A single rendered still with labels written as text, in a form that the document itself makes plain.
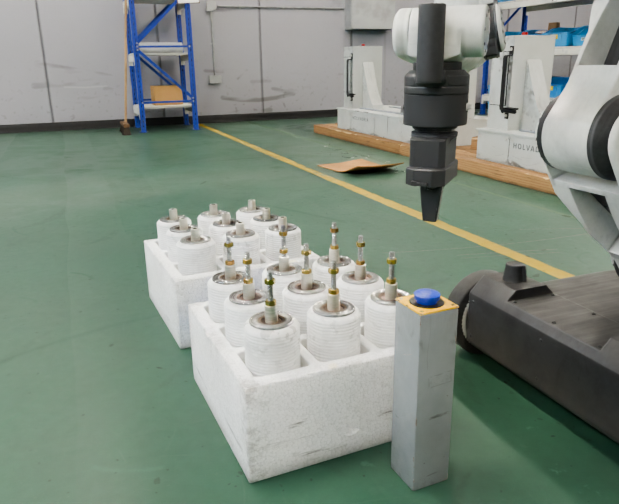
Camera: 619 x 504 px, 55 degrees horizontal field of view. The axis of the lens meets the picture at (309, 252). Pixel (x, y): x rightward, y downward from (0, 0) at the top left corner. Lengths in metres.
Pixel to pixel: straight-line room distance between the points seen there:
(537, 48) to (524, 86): 0.22
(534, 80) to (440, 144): 3.01
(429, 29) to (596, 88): 0.41
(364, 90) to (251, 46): 2.31
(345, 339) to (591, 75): 0.61
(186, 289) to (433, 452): 0.72
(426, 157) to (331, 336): 0.37
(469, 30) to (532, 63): 3.03
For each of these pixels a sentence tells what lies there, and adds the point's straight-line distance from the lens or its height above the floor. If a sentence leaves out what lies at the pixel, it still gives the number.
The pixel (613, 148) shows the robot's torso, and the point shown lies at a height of 0.53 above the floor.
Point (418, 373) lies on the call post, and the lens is 0.94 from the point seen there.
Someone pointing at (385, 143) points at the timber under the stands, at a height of 0.06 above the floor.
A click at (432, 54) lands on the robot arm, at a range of 0.80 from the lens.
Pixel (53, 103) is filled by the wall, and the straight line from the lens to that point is 7.24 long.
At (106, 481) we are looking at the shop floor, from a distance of 1.13.
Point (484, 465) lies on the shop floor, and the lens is 1.14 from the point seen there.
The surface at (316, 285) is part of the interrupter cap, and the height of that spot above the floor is 0.25.
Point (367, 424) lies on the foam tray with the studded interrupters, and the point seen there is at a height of 0.05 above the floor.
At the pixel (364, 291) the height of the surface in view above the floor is 0.24.
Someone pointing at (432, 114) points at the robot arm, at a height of 0.60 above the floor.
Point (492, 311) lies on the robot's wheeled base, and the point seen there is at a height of 0.16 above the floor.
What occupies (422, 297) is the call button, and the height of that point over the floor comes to 0.33.
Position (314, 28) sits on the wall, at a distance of 7.82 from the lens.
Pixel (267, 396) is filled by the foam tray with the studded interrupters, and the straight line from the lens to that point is 0.99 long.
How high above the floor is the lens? 0.67
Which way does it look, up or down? 18 degrees down
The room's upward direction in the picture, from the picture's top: 1 degrees counter-clockwise
